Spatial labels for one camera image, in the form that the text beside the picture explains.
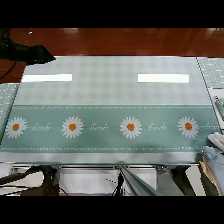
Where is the pale blue garment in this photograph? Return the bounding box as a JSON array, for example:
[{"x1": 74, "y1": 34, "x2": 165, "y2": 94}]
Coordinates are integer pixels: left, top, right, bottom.
[{"x1": 201, "y1": 145, "x2": 224, "y2": 196}]

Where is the silver frame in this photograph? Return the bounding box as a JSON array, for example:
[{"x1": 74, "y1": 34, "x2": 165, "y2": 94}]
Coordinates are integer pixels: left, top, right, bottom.
[{"x1": 0, "y1": 151, "x2": 224, "y2": 197}]

